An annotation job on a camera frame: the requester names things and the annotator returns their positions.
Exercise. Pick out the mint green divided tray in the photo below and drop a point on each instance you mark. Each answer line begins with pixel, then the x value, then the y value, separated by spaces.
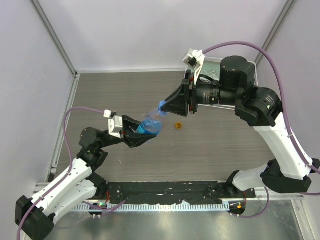
pixel 211 69

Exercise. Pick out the orange bottle cap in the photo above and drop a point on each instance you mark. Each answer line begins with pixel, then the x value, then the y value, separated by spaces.
pixel 178 125

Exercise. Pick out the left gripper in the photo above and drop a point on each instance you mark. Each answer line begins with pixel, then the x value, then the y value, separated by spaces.
pixel 129 138

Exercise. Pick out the white slotted cable duct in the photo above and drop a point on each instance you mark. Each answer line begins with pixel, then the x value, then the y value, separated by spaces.
pixel 182 207

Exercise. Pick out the clear blue water bottle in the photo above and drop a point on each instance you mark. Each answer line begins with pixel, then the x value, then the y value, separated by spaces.
pixel 152 123

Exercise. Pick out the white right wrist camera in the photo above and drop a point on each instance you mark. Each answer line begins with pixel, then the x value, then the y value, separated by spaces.
pixel 195 60

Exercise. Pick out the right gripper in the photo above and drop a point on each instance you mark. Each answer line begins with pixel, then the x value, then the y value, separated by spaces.
pixel 177 102

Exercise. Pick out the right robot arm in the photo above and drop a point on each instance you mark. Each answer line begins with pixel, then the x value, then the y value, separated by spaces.
pixel 262 109

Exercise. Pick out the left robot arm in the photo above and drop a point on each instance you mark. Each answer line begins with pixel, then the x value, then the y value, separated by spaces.
pixel 37 216

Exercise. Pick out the blue bottle cap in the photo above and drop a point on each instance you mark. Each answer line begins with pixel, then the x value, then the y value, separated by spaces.
pixel 159 109

